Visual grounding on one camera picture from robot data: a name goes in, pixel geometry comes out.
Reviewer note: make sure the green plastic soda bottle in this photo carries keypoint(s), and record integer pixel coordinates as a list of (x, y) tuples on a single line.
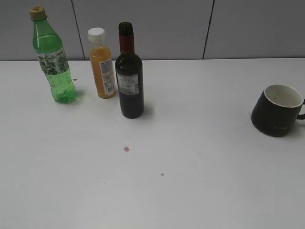
[(52, 58)]

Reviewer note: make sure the dark red wine bottle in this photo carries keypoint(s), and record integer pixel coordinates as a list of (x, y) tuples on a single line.
[(129, 74)]

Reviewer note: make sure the black mug white inside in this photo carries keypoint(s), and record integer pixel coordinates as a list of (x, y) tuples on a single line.
[(277, 110)]

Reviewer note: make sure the orange juice bottle white cap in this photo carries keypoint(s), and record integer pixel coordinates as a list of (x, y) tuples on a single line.
[(101, 62)]

